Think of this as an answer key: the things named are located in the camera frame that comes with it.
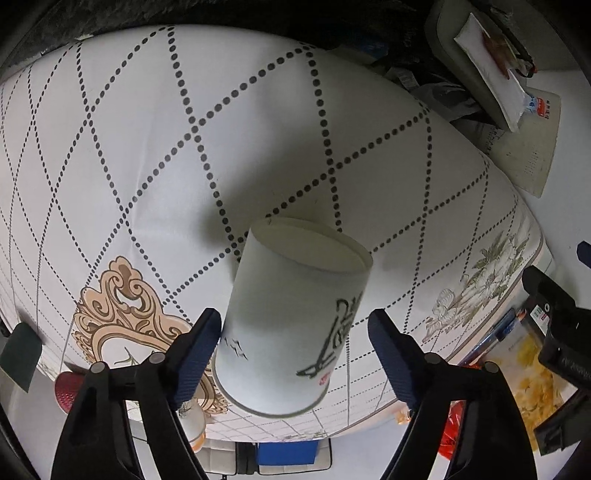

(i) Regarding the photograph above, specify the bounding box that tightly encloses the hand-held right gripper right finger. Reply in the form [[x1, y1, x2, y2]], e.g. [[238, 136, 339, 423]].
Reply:
[[368, 308, 539, 480]]

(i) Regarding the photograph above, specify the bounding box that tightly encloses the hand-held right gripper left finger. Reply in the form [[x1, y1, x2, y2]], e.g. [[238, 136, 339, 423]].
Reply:
[[51, 308, 221, 480]]

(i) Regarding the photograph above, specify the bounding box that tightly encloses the white paper cup black print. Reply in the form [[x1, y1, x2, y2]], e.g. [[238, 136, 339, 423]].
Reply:
[[213, 217, 374, 420]]

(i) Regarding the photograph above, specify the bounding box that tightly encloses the white jar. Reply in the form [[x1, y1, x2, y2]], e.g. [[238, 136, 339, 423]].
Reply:
[[178, 401, 207, 454]]

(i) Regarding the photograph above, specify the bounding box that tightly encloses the red plastic bag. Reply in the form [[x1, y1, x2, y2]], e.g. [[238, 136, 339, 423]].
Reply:
[[438, 401, 468, 462]]

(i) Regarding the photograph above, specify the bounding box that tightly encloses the blue pen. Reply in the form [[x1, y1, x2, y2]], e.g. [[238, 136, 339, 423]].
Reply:
[[470, 308, 528, 358]]

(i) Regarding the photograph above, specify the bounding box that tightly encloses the blue box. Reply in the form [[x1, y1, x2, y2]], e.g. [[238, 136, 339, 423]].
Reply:
[[256, 440, 319, 467]]

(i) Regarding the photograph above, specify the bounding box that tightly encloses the red round object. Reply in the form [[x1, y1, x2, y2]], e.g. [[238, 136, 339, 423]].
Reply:
[[54, 371, 88, 415]]

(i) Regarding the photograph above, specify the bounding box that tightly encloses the yellow plastic bag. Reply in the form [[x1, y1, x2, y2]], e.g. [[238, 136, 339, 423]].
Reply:
[[480, 320, 571, 453]]

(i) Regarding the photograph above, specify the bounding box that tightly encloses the black device stand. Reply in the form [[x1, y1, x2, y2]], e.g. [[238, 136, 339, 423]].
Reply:
[[522, 265, 591, 457]]

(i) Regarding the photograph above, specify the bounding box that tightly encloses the dark green cloth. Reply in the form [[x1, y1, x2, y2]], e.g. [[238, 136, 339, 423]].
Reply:
[[0, 322, 43, 394]]

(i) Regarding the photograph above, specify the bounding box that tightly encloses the white patterned tablecloth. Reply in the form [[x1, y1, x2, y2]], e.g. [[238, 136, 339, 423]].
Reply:
[[0, 23, 557, 445]]

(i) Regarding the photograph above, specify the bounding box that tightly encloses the white paper calendar sheet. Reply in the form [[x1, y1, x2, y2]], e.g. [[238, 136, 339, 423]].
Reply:
[[482, 85, 563, 199]]

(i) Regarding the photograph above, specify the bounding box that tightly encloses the dark clothes pile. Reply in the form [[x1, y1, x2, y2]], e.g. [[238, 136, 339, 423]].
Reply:
[[332, 25, 483, 123]]

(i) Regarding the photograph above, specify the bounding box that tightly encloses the grey chair cushion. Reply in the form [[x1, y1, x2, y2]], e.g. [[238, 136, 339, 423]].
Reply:
[[424, 0, 542, 132]]

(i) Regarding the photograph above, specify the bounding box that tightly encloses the white flat packet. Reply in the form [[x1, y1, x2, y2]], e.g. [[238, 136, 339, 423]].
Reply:
[[454, 13, 532, 133]]

